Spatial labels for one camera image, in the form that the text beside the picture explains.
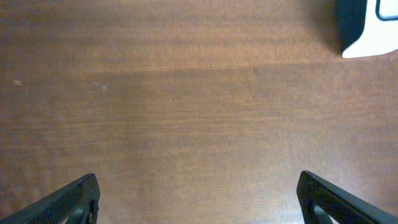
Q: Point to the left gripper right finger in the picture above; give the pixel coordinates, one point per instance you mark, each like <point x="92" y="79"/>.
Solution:
<point x="324" y="202"/>

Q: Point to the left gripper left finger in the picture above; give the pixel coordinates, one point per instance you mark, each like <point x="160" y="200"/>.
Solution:
<point x="76" y="202"/>

